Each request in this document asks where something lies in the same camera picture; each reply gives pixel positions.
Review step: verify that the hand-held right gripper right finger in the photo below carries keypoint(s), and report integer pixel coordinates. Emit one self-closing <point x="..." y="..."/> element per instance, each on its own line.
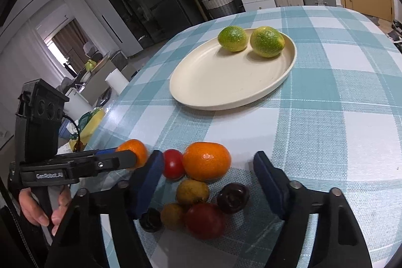
<point x="267" y="180"/>

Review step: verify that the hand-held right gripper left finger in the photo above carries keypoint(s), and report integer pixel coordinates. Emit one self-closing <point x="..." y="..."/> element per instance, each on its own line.
<point x="147" y="183"/>

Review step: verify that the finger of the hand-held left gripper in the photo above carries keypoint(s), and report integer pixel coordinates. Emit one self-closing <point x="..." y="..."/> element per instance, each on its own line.
<point x="106" y="151"/>
<point x="117" y="160"/>

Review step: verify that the orange mandarin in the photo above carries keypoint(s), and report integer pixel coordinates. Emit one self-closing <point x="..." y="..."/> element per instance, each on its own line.
<point x="205" y="165"/>
<point x="137" y="148"/>

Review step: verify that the red tomato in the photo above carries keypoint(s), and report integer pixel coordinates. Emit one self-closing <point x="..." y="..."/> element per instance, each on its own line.
<point x="204" y="220"/>
<point x="174" y="164"/>

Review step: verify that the brown longan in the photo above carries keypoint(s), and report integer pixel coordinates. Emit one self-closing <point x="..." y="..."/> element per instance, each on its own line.
<point x="171" y="217"/>
<point x="192" y="191"/>

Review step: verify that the cream oval plate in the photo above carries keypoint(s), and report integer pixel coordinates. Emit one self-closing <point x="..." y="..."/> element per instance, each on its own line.
<point x="226" y="79"/>

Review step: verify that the person's left hand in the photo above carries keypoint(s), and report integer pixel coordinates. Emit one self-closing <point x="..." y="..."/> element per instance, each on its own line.
<point x="31" y="208"/>

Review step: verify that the yellow bag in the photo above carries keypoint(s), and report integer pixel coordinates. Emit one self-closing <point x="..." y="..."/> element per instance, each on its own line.
<point x="94" y="120"/>

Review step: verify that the white paper towel roll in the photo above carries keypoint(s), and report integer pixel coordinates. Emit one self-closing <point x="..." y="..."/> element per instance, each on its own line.
<point x="116" y="82"/>

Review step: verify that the beige cabinet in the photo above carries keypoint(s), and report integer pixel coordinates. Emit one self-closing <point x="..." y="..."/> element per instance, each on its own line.
<point x="102" y="73"/>

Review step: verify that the brown curtain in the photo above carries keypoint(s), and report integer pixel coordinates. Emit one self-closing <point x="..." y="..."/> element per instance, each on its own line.
<point x="70" y="42"/>

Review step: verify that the yellow-green citrus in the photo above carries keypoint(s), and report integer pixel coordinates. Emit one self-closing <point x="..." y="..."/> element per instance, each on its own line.
<point x="267" y="42"/>

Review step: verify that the green citrus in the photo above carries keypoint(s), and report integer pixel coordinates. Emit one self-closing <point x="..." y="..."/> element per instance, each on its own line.
<point x="232" y="38"/>

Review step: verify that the woven laundry basket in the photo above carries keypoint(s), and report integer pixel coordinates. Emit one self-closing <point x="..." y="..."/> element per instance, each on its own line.
<point x="219" y="6"/>

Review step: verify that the pile of shoes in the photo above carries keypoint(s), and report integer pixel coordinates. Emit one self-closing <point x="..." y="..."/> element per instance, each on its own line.
<point x="396" y="35"/>

